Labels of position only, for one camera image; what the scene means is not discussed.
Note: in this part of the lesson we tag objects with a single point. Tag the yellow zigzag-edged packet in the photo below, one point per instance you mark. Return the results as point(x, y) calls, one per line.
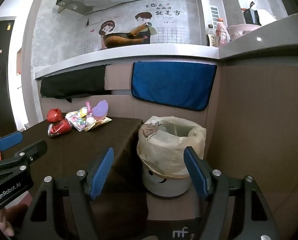
point(82, 111)

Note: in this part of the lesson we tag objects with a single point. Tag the dark brown table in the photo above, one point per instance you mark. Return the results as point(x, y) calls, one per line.
point(76, 150)

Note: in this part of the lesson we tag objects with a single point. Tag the white trash bin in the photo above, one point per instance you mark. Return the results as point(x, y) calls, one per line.
point(164, 183)

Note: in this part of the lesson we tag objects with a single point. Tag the grey kitchen countertop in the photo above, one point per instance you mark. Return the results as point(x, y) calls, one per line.
point(139, 52)

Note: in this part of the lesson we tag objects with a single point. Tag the round foil cup lid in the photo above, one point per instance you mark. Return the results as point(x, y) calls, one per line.
point(54, 115)

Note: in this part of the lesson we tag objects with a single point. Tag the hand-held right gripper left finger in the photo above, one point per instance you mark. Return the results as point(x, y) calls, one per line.
point(101, 172)

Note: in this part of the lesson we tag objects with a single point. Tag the black refrigerator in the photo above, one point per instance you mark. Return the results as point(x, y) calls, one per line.
point(1, 92)

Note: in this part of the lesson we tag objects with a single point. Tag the red paper cup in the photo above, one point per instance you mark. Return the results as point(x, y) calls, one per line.
point(60, 128)

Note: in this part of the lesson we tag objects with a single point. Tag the pink and cream snack packet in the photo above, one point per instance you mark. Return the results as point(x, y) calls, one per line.
point(75, 123)

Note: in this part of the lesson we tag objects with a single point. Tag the pink lollipop-shaped wrapper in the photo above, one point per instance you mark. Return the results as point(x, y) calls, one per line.
point(101, 109)

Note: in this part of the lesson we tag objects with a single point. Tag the pink plastic basket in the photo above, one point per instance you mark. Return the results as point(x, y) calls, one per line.
point(241, 31)

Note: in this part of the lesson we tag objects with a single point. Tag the white tissue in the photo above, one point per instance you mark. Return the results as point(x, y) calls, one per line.
point(90, 121)

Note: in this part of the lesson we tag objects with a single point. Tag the dark floor mat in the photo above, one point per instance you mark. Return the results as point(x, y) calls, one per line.
point(181, 232)

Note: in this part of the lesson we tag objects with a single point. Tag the blue cloth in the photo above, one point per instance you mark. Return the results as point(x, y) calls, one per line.
point(171, 85)

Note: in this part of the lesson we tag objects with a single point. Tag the person's left hand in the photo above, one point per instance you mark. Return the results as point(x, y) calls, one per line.
point(2, 223)

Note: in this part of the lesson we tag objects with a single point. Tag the beige plastic bin liner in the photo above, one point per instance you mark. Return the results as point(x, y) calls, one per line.
point(164, 150)

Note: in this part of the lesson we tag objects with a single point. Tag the dark sauce bottle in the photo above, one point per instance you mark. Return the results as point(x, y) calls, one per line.
point(210, 38)

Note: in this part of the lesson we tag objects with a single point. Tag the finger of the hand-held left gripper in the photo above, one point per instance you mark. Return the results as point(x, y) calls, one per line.
point(35, 149)
point(9, 140)

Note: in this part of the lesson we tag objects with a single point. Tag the cream noodle snack packet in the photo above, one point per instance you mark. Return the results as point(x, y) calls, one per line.
point(101, 123)

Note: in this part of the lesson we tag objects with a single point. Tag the cartoon couple wall decal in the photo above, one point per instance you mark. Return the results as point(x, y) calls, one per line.
point(109, 28)

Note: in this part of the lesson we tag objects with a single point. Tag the red-capped drink bottle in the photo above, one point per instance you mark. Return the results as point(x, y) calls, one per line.
point(222, 33)

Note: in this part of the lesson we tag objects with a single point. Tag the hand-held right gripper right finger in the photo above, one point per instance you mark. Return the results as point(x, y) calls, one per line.
point(194, 172)

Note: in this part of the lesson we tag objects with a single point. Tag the black cloth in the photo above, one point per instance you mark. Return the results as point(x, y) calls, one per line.
point(74, 85)

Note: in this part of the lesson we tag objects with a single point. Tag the white vented panel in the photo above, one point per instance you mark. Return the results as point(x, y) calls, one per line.
point(214, 15)

